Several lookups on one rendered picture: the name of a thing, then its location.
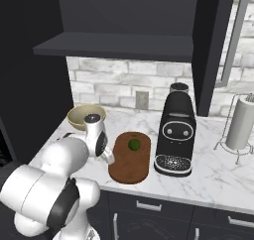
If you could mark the dark wall cabinet door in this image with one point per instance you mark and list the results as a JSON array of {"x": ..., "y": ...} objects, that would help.
[{"x": 211, "y": 45}]

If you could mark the green lime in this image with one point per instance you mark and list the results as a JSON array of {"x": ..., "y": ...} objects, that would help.
[{"x": 134, "y": 144}]

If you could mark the yellow bowl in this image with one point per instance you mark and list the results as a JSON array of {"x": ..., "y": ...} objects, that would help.
[{"x": 76, "y": 119}]

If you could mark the dark wall cabinet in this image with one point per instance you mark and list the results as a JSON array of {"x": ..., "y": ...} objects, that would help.
[{"x": 125, "y": 22}]

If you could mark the tall dark cabinet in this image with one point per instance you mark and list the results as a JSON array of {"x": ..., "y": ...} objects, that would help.
[{"x": 31, "y": 68}]

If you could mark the brown wooden cutting board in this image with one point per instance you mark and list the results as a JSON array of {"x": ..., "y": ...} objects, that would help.
[{"x": 130, "y": 166}]

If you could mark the dark drawer front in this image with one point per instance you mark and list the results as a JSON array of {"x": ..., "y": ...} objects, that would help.
[
  {"x": 175, "y": 208},
  {"x": 211, "y": 219}
]

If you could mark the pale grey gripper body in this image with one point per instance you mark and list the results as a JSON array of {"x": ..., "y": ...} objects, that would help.
[{"x": 107, "y": 156}]

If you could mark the black coffee machine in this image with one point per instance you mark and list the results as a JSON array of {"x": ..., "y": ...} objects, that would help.
[{"x": 176, "y": 131}]

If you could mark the white paper towel roll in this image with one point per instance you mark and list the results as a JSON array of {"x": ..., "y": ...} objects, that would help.
[{"x": 240, "y": 125}]

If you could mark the dark base cupboard door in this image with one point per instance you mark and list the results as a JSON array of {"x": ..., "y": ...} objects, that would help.
[
  {"x": 225, "y": 234},
  {"x": 149, "y": 229}
]

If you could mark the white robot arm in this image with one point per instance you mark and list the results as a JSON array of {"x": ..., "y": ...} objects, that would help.
[{"x": 49, "y": 187}]

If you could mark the grey wall outlet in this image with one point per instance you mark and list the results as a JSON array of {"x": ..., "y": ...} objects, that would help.
[{"x": 142, "y": 100}]

